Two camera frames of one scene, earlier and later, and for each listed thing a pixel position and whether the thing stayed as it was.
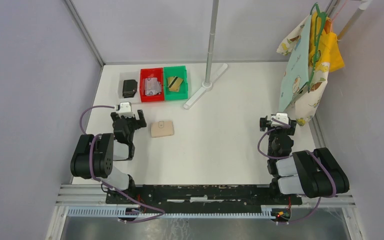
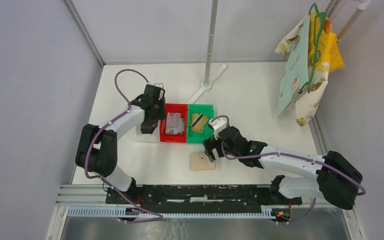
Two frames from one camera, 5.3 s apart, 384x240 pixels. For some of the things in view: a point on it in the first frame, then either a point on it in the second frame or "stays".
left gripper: (139, 123) → (162, 115)
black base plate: (203, 195) stays
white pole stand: (207, 85) stays
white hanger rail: (353, 20) stays
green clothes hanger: (319, 20) stays
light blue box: (162, 128) → (200, 161)
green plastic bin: (174, 71) → (207, 110)
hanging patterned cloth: (302, 91) stays
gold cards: (174, 83) → (198, 121)
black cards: (130, 87) → (148, 126)
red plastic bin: (151, 73) → (174, 108)
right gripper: (264, 123) → (208, 151)
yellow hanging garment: (324, 46) stays
